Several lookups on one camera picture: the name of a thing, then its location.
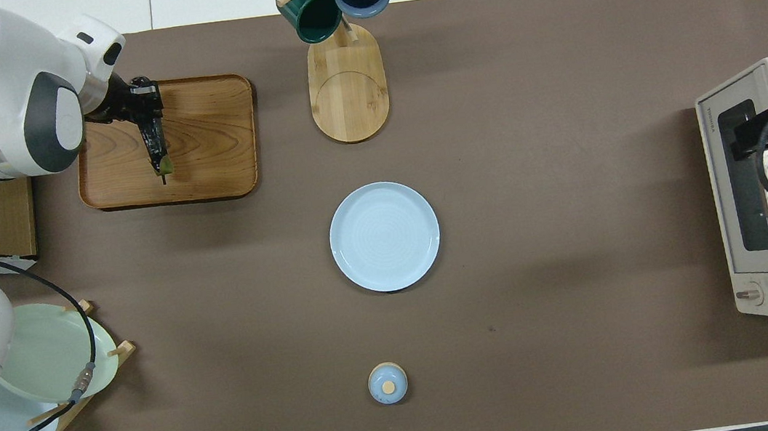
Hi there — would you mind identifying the marble patterned cloth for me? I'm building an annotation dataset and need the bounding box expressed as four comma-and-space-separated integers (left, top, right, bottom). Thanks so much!
0, 251, 34, 275

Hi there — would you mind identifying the pale green plate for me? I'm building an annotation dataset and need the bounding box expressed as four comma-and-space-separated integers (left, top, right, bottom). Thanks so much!
0, 294, 124, 410

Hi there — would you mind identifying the wooden plate rack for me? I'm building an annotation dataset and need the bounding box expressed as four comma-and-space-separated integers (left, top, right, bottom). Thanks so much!
13, 294, 146, 431

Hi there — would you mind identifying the brown table mat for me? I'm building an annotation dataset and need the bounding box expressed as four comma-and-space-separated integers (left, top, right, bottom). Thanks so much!
0, 0, 768, 431

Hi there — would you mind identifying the wooden mug tree stand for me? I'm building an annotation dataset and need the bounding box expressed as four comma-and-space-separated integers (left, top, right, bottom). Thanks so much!
276, 0, 412, 151

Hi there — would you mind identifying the dark green mug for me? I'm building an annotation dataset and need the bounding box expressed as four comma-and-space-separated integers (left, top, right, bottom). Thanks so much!
276, 0, 346, 48

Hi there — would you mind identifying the rectangular wooden tray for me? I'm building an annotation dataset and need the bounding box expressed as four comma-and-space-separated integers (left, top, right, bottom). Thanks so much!
66, 67, 266, 217

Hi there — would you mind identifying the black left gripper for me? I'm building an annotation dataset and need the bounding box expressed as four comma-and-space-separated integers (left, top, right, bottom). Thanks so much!
81, 68, 165, 132

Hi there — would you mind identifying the light blue racked plate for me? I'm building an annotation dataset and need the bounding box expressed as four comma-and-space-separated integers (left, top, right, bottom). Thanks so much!
0, 376, 63, 431

